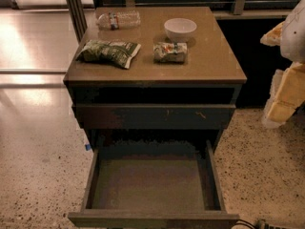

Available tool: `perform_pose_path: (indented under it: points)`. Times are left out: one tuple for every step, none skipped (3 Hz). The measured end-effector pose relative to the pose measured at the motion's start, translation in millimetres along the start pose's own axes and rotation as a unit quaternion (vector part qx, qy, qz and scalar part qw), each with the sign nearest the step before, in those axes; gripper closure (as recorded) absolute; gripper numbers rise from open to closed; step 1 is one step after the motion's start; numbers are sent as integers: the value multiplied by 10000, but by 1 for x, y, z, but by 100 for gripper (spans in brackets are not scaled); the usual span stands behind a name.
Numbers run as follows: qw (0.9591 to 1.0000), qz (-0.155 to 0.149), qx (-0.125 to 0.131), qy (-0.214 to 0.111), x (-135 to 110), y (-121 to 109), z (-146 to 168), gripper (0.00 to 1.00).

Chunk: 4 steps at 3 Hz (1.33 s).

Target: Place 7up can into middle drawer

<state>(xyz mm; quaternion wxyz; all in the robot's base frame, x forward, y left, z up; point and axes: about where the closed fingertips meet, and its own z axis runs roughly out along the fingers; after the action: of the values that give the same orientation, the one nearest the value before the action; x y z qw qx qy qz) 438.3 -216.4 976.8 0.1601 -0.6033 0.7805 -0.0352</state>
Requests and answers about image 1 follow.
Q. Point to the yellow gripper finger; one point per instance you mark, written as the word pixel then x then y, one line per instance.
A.
pixel 272 37
pixel 287 93

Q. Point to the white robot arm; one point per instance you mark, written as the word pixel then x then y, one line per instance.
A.
pixel 292 45

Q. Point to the brown wooden drawer cabinet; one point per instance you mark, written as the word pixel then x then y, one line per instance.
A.
pixel 209 75

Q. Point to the open middle drawer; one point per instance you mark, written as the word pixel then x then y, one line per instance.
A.
pixel 150 186

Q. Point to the closed top drawer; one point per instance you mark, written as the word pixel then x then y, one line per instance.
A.
pixel 154 116

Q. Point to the white ceramic bowl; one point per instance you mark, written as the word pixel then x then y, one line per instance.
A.
pixel 180 29

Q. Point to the clear plastic water bottle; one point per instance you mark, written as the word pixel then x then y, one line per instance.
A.
pixel 118 20

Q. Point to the green chip bag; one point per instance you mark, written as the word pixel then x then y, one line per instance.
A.
pixel 120 53

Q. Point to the blue tape piece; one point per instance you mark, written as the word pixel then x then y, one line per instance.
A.
pixel 88 147

